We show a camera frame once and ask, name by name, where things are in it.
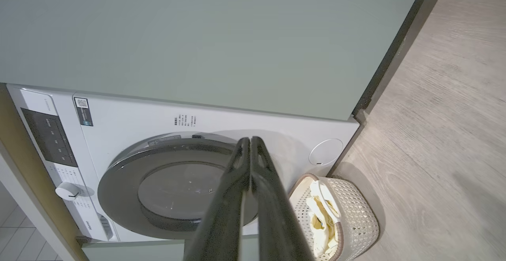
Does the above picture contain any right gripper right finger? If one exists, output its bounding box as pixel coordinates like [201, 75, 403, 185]
[250, 136, 317, 261]

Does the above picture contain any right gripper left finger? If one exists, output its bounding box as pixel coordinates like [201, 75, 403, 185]
[184, 137, 251, 261]

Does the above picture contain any small pale yellow garment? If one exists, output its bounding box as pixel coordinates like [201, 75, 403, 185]
[306, 180, 336, 230]

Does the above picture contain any yellow bear-print garment blue trim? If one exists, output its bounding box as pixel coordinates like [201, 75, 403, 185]
[310, 214, 340, 258]

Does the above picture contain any round glass washing machine door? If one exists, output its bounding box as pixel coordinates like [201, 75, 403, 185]
[98, 134, 293, 240]

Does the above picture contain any cream perforated laundry basket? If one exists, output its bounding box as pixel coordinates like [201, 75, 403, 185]
[289, 173, 380, 261]

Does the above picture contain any white washing machine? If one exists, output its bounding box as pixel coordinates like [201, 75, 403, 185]
[7, 84, 360, 242]

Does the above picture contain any white washing machine knob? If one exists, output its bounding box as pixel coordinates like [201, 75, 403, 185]
[55, 182, 81, 201]

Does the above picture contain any dark washing machine control panel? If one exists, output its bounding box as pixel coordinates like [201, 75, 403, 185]
[21, 108, 78, 168]

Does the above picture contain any sage green cabinet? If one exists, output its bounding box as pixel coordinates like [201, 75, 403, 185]
[0, 0, 429, 121]

